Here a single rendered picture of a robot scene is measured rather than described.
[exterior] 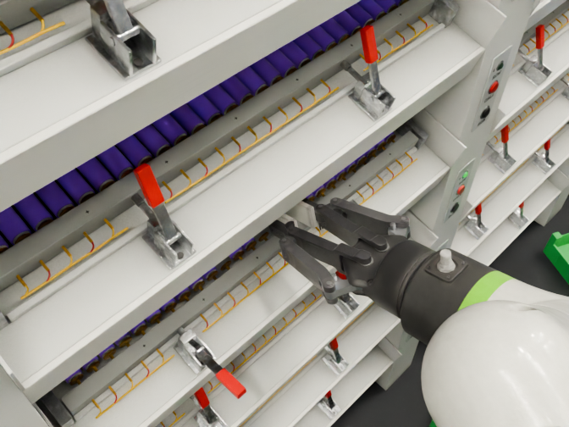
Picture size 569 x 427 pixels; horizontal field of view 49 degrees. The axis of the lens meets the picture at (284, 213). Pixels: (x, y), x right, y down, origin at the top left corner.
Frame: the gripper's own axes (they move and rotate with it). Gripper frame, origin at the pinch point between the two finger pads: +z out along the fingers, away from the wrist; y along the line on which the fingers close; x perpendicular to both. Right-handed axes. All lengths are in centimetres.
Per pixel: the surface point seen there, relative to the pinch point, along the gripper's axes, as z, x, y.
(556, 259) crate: 7, 81, -87
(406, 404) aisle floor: 11, 83, -28
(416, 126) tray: 0.8, 2.7, -25.8
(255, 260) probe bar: 0.2, 3.5, 5.5
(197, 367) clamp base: -3.6, 7.2, 18.4
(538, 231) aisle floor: 16, 81, -95
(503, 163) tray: 2, 25, -51
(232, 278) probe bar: 0.2, 3.5, 9.1
